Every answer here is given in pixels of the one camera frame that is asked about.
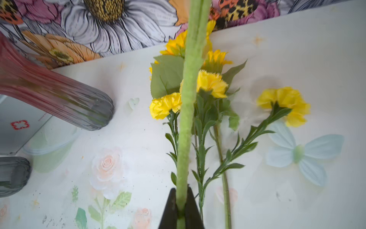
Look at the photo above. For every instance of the grey metal case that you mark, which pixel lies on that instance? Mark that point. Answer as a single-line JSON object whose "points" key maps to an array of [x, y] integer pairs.
{"points": [[19, 123]]}

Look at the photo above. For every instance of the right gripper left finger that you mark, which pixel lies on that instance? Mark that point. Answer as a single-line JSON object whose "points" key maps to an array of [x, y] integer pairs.
{"points": [[170, 214]]}

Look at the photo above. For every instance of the small yellow wildflower sprig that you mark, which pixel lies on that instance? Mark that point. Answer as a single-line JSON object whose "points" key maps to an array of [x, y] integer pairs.
{"points": [[194, 57]]}

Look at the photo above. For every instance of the large sunflower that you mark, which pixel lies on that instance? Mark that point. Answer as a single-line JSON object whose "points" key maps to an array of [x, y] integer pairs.
{"points": [[167, 68]]}

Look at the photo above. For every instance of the yellow carnation stem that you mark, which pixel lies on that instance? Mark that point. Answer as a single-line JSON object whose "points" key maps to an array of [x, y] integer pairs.
{"points": [[283, 103], [210, 89], [169, 107]]}

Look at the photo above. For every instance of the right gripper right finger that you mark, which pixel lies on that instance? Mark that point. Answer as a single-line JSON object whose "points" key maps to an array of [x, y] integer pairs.
{"points": [[192, 214]]}

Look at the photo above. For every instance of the ribbed glass vase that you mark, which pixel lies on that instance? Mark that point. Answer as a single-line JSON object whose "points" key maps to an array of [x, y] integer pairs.
{"points": [[15, 173], [69, 100]]}

